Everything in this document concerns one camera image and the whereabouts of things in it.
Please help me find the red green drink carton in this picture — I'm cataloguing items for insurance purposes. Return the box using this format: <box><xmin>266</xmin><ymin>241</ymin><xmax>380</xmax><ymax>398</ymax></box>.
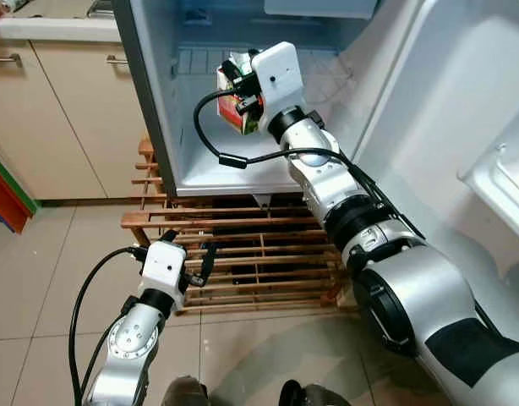
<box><xmin>215</xmin><ymin>51</ymin><xmax>265</xmax><ymax>136</ymax></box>

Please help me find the white lined fridge door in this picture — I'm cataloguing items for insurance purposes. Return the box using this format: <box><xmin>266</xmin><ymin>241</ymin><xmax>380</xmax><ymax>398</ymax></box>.
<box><xmin>352</xmin><ymin>0</ymin><xmax>519</xmax><ymax>284</ymax></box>

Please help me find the ribbed white fridge shelf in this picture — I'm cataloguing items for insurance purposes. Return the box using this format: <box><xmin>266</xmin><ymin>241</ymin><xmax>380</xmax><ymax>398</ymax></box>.
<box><xmin>169</xmin><ymin>44</ymin><xmax>362</xmax><ymax>90</ymax></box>

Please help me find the grey small fridge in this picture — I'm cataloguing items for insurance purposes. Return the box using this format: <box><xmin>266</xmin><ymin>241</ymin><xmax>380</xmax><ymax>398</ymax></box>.
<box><xmin>112</xmin><ymin>0</ymin><xmax>429</xmax><ymax>198</ymax></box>

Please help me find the wooden slatted rack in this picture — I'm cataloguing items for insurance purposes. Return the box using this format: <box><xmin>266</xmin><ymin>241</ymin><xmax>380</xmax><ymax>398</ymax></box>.
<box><xmin>120</xmin><ymin>135</ymin><xmax>362</xmax><ymax>316</ymax></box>

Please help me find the white freezer compartment flap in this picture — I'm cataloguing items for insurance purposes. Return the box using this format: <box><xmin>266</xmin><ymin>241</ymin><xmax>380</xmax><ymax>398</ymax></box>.
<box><xmin>264</xmin><ymin>0</ymin><xmax>380</xmax><ymax>19</ymax></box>

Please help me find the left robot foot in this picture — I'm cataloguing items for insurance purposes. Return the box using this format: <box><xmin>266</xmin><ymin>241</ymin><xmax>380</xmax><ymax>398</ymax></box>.
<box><xmin>162</xmin><ymin>376</ymin><xmax>211</xmax><ymax>406</ymax></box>

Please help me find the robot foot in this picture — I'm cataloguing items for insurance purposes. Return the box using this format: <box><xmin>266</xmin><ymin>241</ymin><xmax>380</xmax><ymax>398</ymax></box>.
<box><xmin>279</xmin><ymin>381</ymin><xmax>355</xmax><ymax>406</ymax></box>
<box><xmin>162</xmin><ymin>376</ymin><xmax>211</xmax><ymax>406</ymax></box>

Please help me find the stainless steel stove top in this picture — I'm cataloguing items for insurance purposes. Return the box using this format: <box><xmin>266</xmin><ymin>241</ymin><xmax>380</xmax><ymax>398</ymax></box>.
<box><xmin>85</xmin><ymin>0</ymin><xmax>117</xmax><ymax>19</ymax></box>

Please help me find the green board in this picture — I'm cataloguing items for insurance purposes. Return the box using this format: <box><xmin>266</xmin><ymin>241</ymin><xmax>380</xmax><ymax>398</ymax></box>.
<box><xmin>0</xmin><ymin>148</ymin><xmax>39</xmax><ymax>214</ymax></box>

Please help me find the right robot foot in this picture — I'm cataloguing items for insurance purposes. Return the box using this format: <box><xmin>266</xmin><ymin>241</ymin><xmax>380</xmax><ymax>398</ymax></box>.
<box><xmin>279</xmin><ymin>381</ymin><xmax>355</xmax><ymax>406</ymax></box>

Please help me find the orange board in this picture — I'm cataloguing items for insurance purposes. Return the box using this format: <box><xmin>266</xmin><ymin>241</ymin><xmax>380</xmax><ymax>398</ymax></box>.
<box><xmin>0</xmin><ymin>162</ymin><xmax>30</xmax><ymax>234</ymax></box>

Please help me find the white kitchen countertop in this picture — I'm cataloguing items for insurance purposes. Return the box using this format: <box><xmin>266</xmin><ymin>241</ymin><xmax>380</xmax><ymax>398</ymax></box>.
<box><xmin>0</xmin><ymin>10</ymin><xmax>121</xmax><ymax>43</ymax></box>

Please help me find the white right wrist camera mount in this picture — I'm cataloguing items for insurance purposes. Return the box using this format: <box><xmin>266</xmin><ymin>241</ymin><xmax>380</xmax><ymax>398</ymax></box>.
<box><xmin>250</xmin><ymin>41</ymin><xmax>305</xmax><ymax>119</ymax></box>

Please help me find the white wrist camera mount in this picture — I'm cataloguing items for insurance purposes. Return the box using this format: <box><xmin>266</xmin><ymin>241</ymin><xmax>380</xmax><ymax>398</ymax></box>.
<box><xmin>250</xmin><ymin>41</ymin><xmax>305</xmax><ymax>119</ymax></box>
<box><xmin>139</xmin><ymin>240</ymin><xmax>189</xmax><ymax>295</ymax></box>

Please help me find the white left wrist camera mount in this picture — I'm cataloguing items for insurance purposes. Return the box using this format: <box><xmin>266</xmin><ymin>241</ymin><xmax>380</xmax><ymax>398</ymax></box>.
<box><xmin>139</xmin><ymin>240</ymin><xmax>189</xmax><ymax>295</ymax></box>

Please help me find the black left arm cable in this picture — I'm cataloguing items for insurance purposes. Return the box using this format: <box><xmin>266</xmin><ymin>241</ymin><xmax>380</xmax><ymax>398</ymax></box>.
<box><xmin>68</xmin><ymin>245</ymin><xmax>150</xmax><ymax>406</ymax></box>

